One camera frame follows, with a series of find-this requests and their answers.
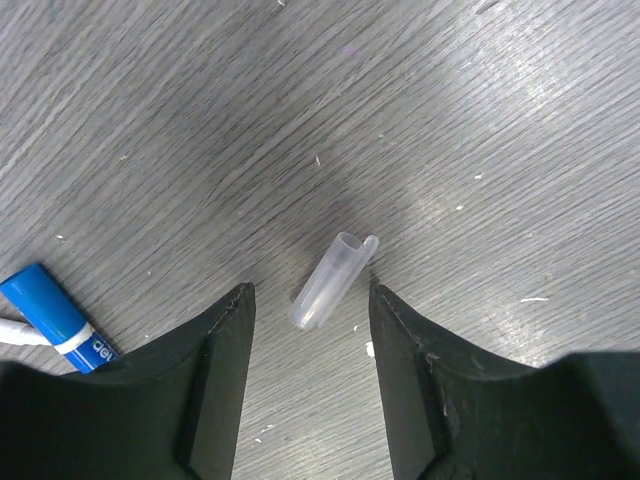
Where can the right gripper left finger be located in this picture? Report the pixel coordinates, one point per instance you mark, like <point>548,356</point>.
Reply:
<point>170,409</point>

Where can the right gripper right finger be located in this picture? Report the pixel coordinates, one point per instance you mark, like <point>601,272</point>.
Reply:
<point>454,410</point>

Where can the white marker blue print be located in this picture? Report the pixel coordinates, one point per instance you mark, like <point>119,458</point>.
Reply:
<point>46,306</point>

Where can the clear pen cap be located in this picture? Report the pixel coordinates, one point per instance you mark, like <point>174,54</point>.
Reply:
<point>333,276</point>

